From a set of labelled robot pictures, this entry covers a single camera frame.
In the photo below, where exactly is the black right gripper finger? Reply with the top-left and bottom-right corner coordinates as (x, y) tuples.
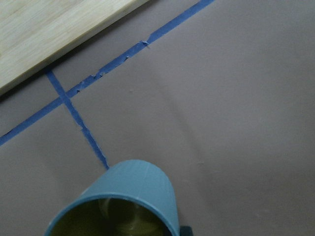
(180, 226), (193, 236)

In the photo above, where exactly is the bamboo cutting board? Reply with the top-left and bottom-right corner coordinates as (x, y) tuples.
(0, 0), (145, 94)

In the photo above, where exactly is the teal mug with yellow interior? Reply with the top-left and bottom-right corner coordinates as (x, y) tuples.
(45, 160), (180, 236)

